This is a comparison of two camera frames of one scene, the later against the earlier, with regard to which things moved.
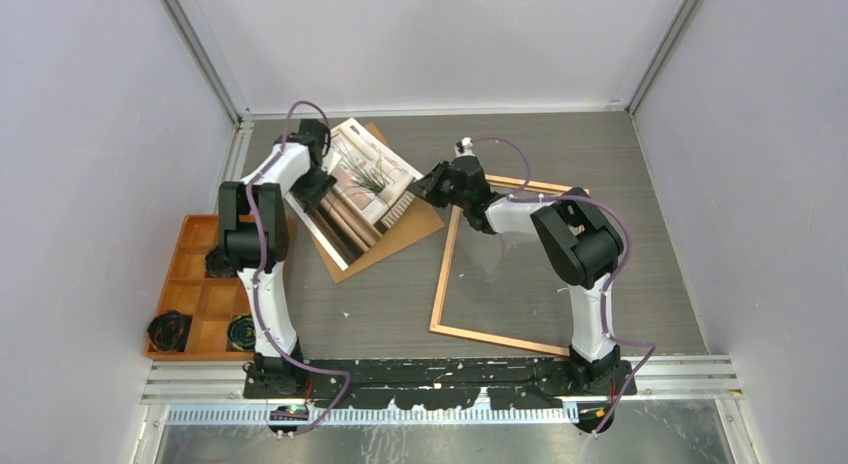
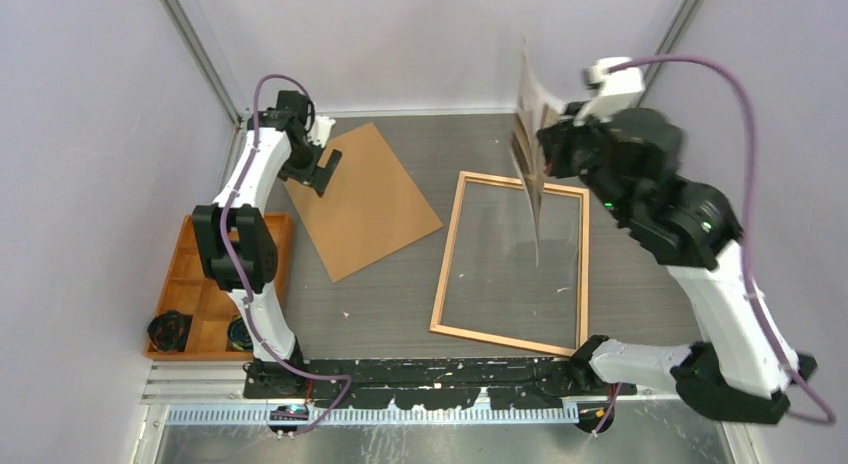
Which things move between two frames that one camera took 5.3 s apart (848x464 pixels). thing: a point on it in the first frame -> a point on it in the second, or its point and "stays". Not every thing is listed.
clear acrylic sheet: (507, 286) stays
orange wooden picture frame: (437, 327) stays
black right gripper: (427, 187) -> (548, 141)
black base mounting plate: (441, 383) stays
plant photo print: (372, 182) -> (536, 110)
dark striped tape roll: (242, 332) stays
